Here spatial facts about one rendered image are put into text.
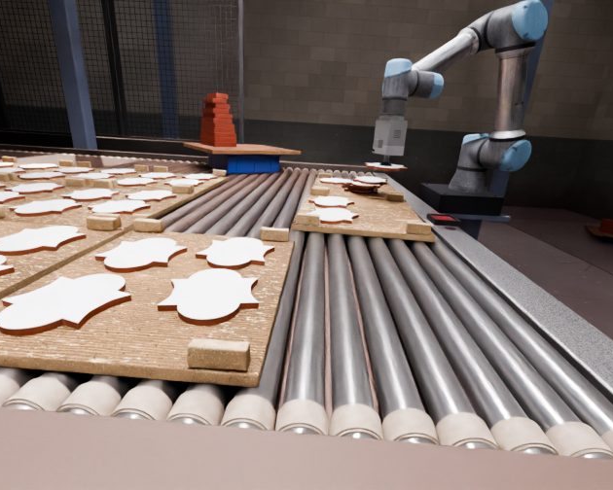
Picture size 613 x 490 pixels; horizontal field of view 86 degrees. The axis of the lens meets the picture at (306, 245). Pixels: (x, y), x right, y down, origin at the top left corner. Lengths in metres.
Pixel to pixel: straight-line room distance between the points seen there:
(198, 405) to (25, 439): 0.12
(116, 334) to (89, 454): 0.16
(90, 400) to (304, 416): 0.19
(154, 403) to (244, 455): 0.12
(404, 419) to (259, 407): 0.13
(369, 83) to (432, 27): 1.23
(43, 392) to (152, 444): 0.15
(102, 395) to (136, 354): 0.04
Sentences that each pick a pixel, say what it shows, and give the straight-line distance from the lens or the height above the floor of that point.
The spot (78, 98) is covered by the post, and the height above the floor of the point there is 1.26.
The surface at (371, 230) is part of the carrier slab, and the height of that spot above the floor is 0.94.
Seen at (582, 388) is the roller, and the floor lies 0.92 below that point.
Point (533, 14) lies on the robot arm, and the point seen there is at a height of 1.53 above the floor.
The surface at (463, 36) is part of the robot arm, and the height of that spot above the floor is 1.49.
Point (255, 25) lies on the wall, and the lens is 6.27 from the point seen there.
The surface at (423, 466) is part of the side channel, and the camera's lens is 0.28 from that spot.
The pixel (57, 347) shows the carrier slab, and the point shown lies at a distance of 0.44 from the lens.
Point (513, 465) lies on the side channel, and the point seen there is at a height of 0.95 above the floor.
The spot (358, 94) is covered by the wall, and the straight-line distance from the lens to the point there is 6.12.
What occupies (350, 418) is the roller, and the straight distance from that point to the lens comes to 0.33.
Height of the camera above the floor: 1.16
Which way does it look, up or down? 19 degrees down
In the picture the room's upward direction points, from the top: 3 degrees clockwise
